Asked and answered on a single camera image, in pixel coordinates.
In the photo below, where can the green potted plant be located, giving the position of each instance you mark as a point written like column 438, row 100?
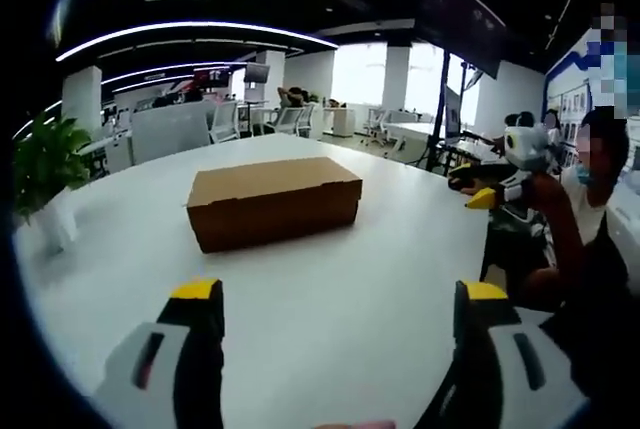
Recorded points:
column 47, row 169

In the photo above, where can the red wall screen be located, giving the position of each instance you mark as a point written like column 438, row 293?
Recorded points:
column 211, row 77

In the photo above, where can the person's head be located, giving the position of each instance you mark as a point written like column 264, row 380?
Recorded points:
column 612, row 136

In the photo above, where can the long curved ceiling light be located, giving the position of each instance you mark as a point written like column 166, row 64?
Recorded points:
column 195, row 28

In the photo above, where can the white office desk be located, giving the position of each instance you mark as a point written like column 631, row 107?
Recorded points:
column 407, row 131

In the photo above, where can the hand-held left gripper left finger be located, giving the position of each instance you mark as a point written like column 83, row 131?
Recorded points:
column 165, row 364

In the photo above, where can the person's torso and clothing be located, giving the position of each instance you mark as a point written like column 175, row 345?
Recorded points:
column 595, row 269

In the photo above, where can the person's right hand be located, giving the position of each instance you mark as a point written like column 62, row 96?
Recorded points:
column 547, row 186

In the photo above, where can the brown cardboard shoe box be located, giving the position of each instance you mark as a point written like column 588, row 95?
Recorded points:
column 272, row 204

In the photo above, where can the person's left hand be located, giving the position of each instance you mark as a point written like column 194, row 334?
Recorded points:
column 357, row 424

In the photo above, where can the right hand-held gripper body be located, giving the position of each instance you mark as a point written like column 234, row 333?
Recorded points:
column 530, row 149

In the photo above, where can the white desk partition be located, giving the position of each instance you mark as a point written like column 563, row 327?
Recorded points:
column 170, row 131

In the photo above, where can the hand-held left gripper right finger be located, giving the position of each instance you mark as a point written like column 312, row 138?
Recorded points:
column 505, row 364

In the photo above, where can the blue slanted stand pole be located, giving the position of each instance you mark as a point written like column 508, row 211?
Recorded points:
column 436, row 109

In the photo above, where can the blue and white wall poster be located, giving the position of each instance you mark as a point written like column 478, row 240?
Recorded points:
column 570, row 84

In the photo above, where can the white mesh office chair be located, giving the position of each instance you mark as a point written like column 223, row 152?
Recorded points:
column 375, row 124
column 290, row 121
column 225, row 121

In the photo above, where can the hanging dark monitor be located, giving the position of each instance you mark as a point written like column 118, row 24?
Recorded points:
column 256, row 72

